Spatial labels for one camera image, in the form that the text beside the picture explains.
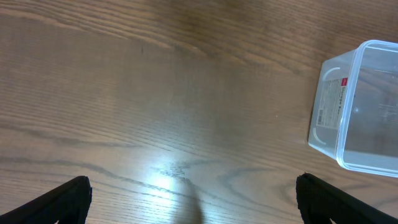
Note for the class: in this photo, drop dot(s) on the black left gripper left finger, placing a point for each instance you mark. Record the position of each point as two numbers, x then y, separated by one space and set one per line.
68 203

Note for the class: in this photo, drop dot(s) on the clear plastic storage container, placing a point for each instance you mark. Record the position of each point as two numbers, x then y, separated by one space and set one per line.
354 119

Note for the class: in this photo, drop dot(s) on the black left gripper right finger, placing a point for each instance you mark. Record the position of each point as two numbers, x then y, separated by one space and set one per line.
321 203

